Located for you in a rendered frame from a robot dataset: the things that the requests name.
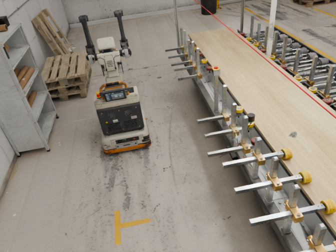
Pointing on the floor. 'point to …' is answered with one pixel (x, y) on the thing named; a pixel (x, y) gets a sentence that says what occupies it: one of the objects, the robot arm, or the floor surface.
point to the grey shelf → (35, 132)
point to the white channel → (271, 27)
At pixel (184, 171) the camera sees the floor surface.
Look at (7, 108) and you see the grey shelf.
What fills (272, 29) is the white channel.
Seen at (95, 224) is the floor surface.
